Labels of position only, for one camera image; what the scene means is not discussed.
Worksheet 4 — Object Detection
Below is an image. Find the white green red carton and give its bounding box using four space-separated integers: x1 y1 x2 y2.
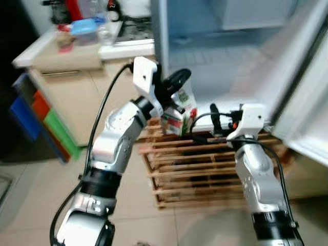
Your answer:
161 82 198 136

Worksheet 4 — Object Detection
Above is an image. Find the stainless steel fridge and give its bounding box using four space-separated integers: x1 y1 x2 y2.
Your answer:
151 0 328 129

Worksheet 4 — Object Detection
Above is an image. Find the white fridge door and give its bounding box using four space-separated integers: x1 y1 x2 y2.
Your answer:
264 26 328 167

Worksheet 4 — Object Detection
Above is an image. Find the fridge inner compartment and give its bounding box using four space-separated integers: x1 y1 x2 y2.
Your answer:
219 0 297 30

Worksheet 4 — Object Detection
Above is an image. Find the wooden slatted rack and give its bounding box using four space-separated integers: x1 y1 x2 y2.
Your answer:
138 119 293 208

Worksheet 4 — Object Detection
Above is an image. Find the clear plastic cup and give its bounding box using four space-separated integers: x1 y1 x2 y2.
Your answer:
95 20 116 44

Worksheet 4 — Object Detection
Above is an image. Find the dark bottle red label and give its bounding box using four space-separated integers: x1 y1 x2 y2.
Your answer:
107 0 121 22

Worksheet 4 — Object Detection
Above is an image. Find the beige cabinet white counter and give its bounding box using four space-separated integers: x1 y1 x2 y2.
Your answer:
13 28 154 147

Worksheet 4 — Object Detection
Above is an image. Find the blue lidded container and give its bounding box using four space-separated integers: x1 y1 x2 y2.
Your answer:
69 18 106 42

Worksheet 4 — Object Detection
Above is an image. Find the green storage bin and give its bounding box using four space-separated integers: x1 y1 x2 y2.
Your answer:
44 110 80 157

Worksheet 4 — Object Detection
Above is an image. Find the red container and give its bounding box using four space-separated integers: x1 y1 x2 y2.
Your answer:
64 0 83 21

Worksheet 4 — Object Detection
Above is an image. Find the orange storage bin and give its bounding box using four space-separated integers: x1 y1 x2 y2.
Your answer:
31 90 52 121

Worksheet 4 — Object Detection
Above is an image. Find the black countertop appliance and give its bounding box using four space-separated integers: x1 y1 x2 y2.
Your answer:
44 0 70 24

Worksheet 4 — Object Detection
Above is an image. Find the blue storage bin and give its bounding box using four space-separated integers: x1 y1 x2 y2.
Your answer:
9 95 39 141

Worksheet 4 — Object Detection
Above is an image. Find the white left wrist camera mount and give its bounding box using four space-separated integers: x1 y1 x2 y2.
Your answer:
132 56 165 117

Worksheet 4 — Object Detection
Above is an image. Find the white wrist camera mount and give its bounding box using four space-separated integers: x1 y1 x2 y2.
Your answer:
227 104 267 141
132 56 165 117

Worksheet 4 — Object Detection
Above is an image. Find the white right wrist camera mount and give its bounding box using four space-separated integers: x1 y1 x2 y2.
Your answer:
227 104 267 141

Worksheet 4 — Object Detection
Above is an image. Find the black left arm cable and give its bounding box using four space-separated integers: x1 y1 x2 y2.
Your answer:
50 63 135 244

